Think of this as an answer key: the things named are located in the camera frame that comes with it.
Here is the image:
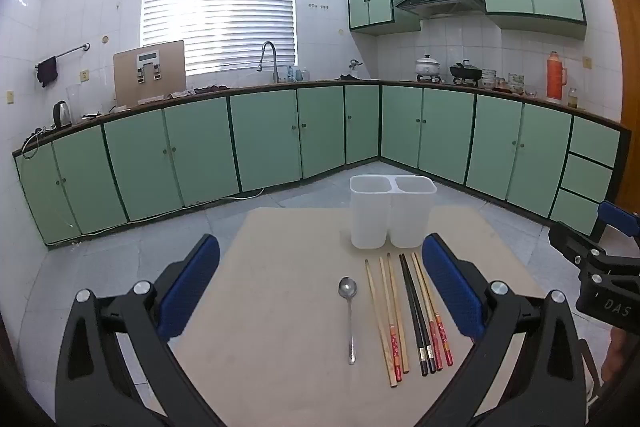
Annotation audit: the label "white window blind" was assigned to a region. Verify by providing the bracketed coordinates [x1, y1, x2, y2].
[141, 0, 297, 75]

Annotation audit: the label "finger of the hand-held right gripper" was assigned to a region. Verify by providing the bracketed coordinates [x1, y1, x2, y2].
[595, 201, 640, 240]
[548, 220, 609, 266]

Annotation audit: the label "metal towel rail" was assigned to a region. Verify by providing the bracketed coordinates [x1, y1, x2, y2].
[35, 43, 91, 70]

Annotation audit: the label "black chopstick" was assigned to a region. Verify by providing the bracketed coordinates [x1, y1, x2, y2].
[401, 255, 437, 374]
[398, 253, 429, 377]

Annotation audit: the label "metal electric kettle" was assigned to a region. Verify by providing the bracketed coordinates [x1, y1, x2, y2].
[52, 100, 72, 129]

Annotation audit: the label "dark towel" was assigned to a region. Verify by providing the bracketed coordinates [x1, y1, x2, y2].
[36, 57, 58, 88]

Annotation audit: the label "white two-compartment utensil holder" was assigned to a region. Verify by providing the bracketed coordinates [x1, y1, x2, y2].
[349, 174, 437, 249]

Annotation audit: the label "black range hood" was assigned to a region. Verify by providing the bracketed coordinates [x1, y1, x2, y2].
[395, 0, 485, 18]

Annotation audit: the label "orange thermos flask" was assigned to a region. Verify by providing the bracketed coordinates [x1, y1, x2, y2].
[545, 52, 569, 104]

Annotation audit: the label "black wok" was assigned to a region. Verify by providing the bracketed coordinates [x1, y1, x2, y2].
[449, 60, 483, 85]

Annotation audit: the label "white cooking pot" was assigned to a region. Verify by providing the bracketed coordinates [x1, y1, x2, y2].
[415, 54, 442, 82]

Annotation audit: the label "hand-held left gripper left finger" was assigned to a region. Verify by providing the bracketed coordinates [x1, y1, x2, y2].
[55, 233, 226, 427]

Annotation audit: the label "green base cabinets with counter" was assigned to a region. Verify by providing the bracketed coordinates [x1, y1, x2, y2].
[12, 79, 632, 248]

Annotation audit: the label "wooden board with device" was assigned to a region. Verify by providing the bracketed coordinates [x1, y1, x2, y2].
[113, 40, 187, 106]

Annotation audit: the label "person's right hand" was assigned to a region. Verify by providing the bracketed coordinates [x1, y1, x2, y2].
[601, 328, 626, 383]

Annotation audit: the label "wooden door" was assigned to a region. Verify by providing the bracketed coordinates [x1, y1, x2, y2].
[604, 0, 640, 208]

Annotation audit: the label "plain wooden chopstick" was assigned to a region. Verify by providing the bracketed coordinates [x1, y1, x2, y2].
[386, 252, 411, 374]
[365, 259, 399, 389]

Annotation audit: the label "metal spoon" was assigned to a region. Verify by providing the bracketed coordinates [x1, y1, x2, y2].
[338, 277, 359, 365]

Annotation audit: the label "clear plastic pitcher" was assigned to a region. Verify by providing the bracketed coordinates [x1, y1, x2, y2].
[65, 84, 83, 122]

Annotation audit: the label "red-patterned wooden chopstick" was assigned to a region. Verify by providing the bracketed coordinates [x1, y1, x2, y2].
[414, 255, 455, 368]
[411, 252, 444, 372]
[378, 256, 405, 383]

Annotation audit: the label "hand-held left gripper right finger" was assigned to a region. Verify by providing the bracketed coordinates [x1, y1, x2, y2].
[412, 233, 588, 427]

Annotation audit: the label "metal kitchen faucet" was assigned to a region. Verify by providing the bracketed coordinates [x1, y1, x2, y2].
[257, 41, 280, 84]

